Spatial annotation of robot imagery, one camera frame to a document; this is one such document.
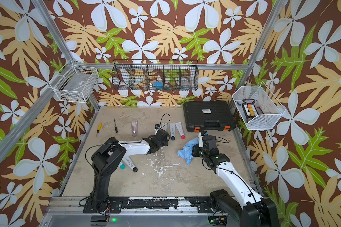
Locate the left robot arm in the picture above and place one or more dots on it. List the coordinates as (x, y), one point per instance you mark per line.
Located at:
(106, 160)

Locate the pink cap toothpaste tube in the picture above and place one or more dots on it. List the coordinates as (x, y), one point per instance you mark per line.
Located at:
(180, 130)

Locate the yellow handle screwdriver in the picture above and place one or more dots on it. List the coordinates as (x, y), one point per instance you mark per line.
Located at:
(99, 128)

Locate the black plastic tool case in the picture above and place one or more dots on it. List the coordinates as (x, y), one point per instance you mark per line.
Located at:
(208, 115)

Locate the blue item in basket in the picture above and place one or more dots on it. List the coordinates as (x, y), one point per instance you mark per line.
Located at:
(158, 85)

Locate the green cap toothpaste tube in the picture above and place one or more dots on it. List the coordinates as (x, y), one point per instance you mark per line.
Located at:
(122, 166)

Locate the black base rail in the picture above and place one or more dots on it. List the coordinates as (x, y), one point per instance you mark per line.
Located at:
(117, 205)

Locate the white wire basket left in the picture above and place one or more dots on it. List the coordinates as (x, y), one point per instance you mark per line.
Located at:
(74, 82)

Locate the white wire basket right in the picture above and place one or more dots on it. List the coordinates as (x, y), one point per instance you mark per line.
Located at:
(269, 107)

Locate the orange cap toothpaste tube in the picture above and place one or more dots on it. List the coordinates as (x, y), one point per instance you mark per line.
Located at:
(164, 126)

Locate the black cap toothpaste tube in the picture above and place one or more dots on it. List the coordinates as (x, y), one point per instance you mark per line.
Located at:
(127, 160)

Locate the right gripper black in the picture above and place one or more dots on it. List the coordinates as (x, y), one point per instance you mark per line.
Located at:
(195, 149)

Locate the white wire basket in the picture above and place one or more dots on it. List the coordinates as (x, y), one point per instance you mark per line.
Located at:
(269, 107)
(74, 82)

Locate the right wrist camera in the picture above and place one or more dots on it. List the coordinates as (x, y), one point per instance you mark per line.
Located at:
(201, 135)

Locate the black wire basket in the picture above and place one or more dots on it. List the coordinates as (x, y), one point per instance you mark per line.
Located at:
(141, 75)

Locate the blue microfiber cloth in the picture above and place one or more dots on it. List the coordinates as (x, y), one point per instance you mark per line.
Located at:
(186, 152)

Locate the dark cap toothpaste tube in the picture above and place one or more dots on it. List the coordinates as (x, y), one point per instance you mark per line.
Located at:
(172, 131)

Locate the black box in basket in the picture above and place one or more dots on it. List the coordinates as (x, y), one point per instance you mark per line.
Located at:
(249, 108)

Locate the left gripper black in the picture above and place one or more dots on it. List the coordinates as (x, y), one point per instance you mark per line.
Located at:
(166, 142)

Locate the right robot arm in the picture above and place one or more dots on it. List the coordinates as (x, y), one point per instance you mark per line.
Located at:
(248, 208)

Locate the black handle screwdriver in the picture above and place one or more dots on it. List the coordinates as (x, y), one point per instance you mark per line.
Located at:
(116, 129)

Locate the clear pink tube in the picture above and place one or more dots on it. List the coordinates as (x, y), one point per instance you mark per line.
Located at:
(134, 128)

